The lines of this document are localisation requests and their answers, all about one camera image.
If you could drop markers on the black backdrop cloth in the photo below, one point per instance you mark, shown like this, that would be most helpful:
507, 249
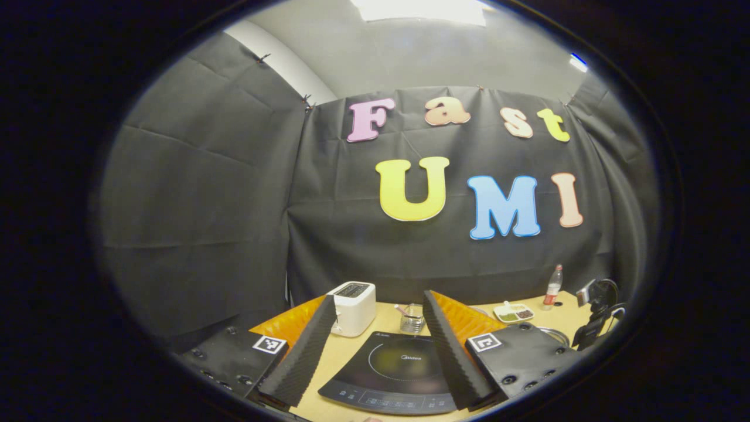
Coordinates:
205, 193

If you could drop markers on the heap of green mung beans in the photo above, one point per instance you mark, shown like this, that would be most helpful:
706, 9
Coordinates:
508, 317

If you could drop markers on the white toaster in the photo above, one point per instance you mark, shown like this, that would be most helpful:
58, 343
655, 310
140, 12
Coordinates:
354, 308

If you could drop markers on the clear bottle with red label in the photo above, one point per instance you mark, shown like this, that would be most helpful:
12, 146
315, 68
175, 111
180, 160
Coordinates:
552, 290

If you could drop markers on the white divided dish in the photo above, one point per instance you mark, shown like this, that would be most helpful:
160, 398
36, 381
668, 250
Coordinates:
510, 309

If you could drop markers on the pink striped stick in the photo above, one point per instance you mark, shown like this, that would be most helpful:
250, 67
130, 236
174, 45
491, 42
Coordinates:
401, 309

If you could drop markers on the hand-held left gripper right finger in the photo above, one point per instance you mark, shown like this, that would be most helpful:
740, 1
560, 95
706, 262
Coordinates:
454, 363

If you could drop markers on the small ceiling light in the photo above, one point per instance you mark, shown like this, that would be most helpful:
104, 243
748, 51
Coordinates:
579, 62

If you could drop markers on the heap of dark red beans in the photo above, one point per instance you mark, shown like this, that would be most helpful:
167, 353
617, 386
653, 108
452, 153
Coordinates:
524, 314

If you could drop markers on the black induction cooktop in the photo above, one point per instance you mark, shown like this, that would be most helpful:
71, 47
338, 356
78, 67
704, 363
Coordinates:
392, 369

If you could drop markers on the large ceiling light panel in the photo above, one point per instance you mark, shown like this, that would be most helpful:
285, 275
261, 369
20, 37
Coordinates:
419, 10

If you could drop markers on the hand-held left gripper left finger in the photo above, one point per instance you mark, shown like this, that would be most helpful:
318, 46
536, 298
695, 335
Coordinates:
304, 357

